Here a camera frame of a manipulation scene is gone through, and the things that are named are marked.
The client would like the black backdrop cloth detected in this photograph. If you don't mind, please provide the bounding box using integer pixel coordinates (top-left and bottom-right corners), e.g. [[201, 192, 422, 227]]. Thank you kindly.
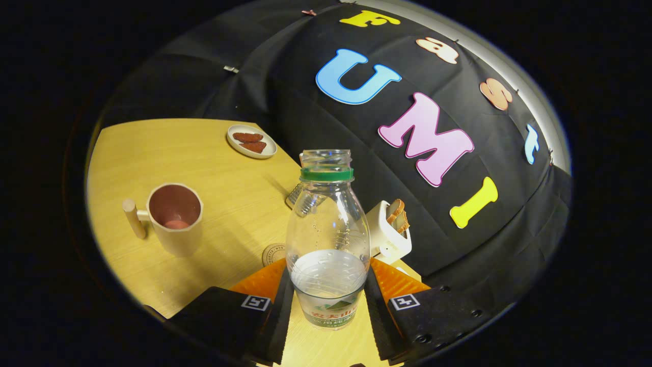
[[102, 0, 574, 306]]

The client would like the wire mesh basket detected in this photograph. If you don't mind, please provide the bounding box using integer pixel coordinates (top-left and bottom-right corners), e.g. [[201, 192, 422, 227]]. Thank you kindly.
[[285, 181, 306, 209]]

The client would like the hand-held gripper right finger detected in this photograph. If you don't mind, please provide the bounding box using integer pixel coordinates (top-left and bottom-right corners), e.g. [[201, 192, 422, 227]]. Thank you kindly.
[[364, 257, 502, 365]]

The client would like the cream cup with wooden handle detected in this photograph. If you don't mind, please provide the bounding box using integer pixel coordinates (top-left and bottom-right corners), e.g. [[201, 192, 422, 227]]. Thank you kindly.
[[122, 183, 204, 258]]

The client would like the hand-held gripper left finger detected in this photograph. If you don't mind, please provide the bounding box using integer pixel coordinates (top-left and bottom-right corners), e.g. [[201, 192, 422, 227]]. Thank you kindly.
[[168, 257, 295, 365]]

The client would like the wooden table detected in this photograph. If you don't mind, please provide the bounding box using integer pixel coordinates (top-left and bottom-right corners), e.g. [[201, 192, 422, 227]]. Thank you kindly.
[[87, 118, 423, 367]]

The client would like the round wooden coaster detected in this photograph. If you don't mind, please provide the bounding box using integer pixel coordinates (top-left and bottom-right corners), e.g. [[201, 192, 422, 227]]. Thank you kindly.
[[262, 243, 287, 268]]

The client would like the white toaster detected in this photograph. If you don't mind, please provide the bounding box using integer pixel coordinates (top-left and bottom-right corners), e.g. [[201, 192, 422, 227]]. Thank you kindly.
[[366, 200, 413, 265]]

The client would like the white round plate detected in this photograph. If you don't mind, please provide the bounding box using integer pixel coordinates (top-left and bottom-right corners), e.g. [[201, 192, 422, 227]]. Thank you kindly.
[[227, 124, 278, 160]]

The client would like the clear plastic juice bottle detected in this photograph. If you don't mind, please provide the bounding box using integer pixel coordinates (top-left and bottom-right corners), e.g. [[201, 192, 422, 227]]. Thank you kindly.
[[285, 149, 371, 331]]

